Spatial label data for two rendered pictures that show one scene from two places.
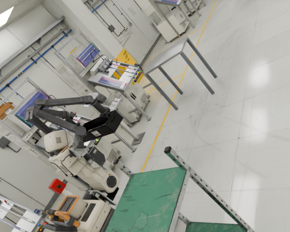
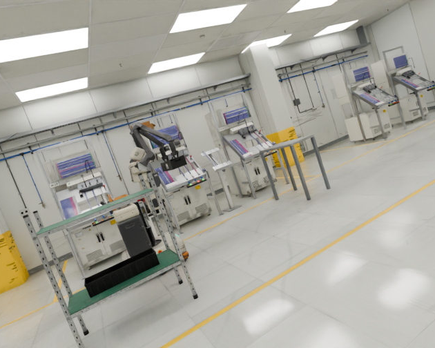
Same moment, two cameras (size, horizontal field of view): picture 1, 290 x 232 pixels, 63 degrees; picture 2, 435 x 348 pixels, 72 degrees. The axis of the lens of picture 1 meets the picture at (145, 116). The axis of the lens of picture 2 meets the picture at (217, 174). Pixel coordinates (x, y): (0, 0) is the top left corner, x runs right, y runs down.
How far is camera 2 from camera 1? 1.72 m
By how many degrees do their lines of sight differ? 24
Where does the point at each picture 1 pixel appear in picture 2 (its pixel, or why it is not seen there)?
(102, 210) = (132, 210)
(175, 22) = (366, 123)
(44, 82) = (199, 123)
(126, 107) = (242, 177)
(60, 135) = (139, 152)
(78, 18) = (260, 80)
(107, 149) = (200, 200)
